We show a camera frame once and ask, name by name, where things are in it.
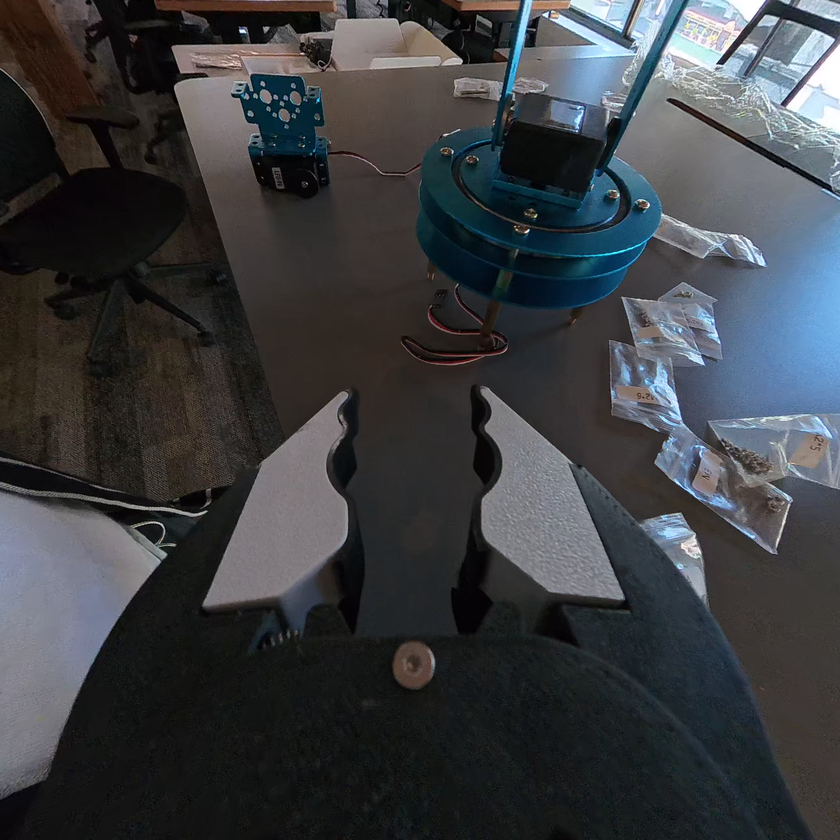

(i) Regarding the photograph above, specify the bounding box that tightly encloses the person's white shirt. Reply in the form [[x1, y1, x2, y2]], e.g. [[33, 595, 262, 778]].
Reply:
[[0, 486, 165, 795]]

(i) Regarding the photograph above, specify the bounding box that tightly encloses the black office chair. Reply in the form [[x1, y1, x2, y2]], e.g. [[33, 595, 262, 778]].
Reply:
[[0, 66, 229, 378]]

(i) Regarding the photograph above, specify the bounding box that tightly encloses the grey side table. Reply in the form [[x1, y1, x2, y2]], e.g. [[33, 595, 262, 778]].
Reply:
[[172, 42, 463, 78]]

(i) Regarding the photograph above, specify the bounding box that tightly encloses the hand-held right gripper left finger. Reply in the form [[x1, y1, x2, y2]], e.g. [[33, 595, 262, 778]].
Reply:
[[201, 390, 363, 643]]

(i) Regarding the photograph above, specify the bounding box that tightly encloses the cluster of clear bags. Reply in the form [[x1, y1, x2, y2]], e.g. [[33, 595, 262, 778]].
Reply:
[[608, 213, 840, 610]]

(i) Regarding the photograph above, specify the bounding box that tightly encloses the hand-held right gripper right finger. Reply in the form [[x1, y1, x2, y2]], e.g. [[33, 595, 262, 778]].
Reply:
[[456, 385, 627, 632]]

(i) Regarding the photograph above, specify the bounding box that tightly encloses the blue servo bracket assembly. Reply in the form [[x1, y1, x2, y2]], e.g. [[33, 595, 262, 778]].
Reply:
[[230, 72, 332, 201]]

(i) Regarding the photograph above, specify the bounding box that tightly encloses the red white black servo cable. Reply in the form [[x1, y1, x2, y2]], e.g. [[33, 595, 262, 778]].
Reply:
[[328, 151, 424, 178]]

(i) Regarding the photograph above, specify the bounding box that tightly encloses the white cardboard box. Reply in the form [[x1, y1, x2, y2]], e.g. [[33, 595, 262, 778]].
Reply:
[[331, 18, 464, 72]]

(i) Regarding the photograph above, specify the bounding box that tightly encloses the crinkled clear plastic wrap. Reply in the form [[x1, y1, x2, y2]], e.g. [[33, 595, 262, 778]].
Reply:
[[600, 52, 840, 194]]

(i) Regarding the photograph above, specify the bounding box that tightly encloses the person's black striped jacket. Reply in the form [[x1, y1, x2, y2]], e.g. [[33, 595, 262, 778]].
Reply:
[[0, 453, 217, 546]]

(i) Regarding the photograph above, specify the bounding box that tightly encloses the robot arm servo cable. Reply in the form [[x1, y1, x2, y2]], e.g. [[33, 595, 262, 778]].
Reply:
[[400, 283, 511, 363]]

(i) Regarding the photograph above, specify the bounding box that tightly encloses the dark grey desk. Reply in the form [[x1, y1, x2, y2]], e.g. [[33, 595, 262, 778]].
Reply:
[[172, 42, 840, 808]]

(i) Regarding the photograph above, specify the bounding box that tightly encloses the wooden cabinet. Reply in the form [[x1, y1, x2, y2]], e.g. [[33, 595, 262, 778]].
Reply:
[[0, 0, 101, 122]]

